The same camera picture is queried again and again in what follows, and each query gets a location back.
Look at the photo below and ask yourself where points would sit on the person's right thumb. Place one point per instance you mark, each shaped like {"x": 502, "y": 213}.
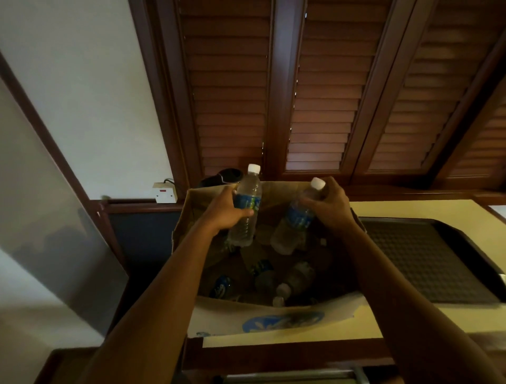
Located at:
{"x": 310, "y": 203}

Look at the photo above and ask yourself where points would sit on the person's left hand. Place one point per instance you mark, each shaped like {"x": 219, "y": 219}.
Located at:
{"x": 219, "y": 213}

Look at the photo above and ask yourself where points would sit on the brown wooden cabinet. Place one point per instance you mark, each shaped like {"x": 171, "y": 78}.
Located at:
{"x": 284, "y": 356}

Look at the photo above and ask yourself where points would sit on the person's right forearm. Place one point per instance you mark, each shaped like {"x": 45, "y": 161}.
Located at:
{"x": 403, "y": 308}

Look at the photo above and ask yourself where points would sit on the black round object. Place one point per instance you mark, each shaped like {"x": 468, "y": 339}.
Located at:
{"x": 221, "y": 177}

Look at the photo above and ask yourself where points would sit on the person's left thumb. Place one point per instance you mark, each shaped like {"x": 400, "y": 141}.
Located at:
{"x": 243, "y": 214}

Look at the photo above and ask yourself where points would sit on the white wall socket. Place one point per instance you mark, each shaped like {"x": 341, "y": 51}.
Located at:
{"x": 164, "y": 194}

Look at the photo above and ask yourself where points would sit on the clear water bottle blue label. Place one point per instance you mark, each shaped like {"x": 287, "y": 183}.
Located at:
{"x": 290, "y": 233}
{"x": 264, "y": 277}
{"x": 278, "y": 301}
{"x": 247, "y": 225}
{"x": 296, "y": 277}
{"x": 221, "y": 285}

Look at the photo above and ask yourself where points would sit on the brown louvered wooden shutter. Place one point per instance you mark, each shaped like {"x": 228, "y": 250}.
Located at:
{"x": 480, "y": 150}
{"x": 227, "y": 87}
{"x": 427, "y": 99}
{"x": 332, "y": 87}

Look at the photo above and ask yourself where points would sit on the brown cardboard box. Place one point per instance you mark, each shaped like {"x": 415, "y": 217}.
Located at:
{"x": 221, "y": 316}

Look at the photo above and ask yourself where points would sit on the person's right hand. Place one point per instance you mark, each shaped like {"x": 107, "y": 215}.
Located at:
{"x": 334, "y": 209}

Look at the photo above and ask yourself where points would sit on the grey panel with wooden frame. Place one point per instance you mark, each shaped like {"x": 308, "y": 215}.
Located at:
{"x": 43, "y": 221}

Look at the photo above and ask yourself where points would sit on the black textured plastic tray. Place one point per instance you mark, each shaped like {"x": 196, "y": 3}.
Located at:
{"x": 419, "y": 261}

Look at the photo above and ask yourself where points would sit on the person's left forearm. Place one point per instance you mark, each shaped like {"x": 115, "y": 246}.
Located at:
{"x": 158, "y": 308}

